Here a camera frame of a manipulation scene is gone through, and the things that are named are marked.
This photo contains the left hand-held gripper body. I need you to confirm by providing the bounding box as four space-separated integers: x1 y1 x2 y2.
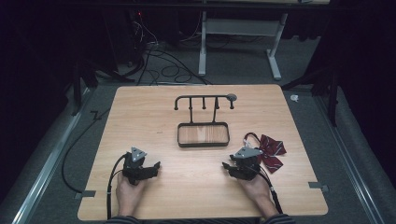
121 146 149 187

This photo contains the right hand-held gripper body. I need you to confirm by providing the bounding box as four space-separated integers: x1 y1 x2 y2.
233 147 264 182

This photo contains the dark red striped bow tie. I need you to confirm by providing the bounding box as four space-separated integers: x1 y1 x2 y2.
243 132 288 175

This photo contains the black metal rack with tray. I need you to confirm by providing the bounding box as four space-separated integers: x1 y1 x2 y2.
173 92 238 148

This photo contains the person's right hand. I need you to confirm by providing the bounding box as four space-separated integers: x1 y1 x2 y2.
237 174 279 218

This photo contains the person's left hand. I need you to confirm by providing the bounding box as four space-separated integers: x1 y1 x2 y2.
115 177 148 217

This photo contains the person's left striped sleeve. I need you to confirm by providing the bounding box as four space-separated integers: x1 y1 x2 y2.
105 215 143 224

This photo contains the person's striped sleeve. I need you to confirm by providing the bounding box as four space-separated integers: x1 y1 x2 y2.
105 215 143 224
262 213 296 224

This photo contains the grey tape piece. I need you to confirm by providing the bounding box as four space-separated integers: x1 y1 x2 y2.
74 189 96 201
307 181 330 193

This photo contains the person's right striped sleeve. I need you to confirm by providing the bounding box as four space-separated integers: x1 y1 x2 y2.
262 213 296 224

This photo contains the black metal stand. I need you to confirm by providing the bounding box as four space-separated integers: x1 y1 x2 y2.
70 58 135 117
280 66 340 128

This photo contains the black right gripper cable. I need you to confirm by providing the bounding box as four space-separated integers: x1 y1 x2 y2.
257 166 285 216

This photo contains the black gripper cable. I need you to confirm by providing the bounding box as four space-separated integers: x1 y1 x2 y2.
257 166 285 216
106 153 128 220

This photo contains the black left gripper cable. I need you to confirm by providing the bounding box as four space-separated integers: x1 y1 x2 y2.
106 153 128 220

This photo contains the black floor cable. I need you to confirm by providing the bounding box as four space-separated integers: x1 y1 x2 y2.
61 107 110 194

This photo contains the aluminium floor rail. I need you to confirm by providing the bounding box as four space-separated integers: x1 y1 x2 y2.
314 92 387 224
11 87 92 224

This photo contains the bundle of floor cables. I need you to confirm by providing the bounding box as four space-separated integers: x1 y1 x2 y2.
125 12 214 87

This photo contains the white metal table frame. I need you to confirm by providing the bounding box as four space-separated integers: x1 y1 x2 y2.
198 0 290 81

